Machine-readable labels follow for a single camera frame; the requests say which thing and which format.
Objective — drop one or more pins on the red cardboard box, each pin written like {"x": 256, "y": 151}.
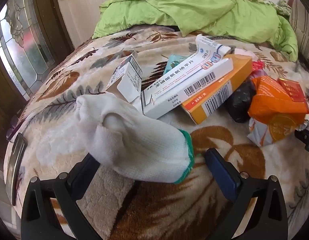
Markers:
{"x": 293, "y": 88}

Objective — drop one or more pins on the teal cartoon tissue packet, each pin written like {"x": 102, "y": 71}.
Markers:
{"x": 173, "y": 63}

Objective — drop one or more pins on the long white medicine box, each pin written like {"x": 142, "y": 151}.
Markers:
{"x": 184, "y": 80}

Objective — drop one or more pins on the small white medicine box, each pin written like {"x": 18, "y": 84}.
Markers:
{"x": 129, "y": 80}

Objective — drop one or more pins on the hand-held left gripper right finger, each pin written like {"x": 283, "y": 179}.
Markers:
{"x": 222, "y": 172}

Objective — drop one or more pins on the white knit glove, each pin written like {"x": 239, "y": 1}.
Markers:
{"x": 134, "y": 140}

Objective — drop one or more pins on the stained glass wooden door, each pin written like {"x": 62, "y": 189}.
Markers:
{"x": 24, "y": 37}

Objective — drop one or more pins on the black plastic bag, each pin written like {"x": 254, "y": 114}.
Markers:
{"x": 240, "y": 102}

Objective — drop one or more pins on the striped sofa cushion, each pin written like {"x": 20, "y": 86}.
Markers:
{"x": 304, "y": 30}

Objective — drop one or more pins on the orange medicine box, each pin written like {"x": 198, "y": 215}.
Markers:
{"x": 219, "y": 97}

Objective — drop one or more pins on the green quilt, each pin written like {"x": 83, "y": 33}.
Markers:
{"x": 194, "y": 10}

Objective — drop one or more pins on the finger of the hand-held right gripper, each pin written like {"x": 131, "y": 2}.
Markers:
{"x": 307, "y": 137}

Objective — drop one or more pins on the orange snack wrapper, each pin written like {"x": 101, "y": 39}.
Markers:
{"x": 274, "y": 102}

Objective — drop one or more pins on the leaf-printed blanket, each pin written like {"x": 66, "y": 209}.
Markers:
{"x": 69, "y": 85}

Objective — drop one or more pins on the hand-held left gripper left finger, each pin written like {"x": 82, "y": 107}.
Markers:
{"x": 87, "y": 172}

